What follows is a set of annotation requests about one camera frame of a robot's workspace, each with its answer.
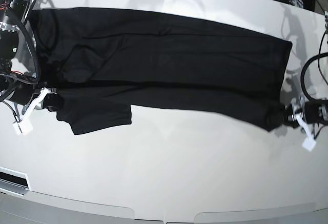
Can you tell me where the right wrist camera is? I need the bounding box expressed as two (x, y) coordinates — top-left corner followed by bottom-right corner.
(13, 119), (33, 135)

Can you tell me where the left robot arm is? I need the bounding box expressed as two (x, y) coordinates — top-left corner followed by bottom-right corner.
(252, 5), (327, 131)

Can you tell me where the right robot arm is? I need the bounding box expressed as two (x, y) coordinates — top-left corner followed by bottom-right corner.
(1, 0), (46, 109)

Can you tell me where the black t-shirt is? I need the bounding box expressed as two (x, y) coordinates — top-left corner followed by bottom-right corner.
(28, 7), (293, 135)

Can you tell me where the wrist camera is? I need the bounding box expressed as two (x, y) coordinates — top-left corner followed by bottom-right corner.
(302, 137), (316, 152)
(13, 119), (33, 135)

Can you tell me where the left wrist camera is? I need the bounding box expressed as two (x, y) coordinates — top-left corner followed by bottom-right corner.
(302, 137), (316, 152)

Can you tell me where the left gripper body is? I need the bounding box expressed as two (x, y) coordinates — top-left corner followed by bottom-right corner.
(286, 98), (327, 128)

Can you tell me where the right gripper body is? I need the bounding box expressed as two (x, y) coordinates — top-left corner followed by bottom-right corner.
(1, 83), (46, 113)

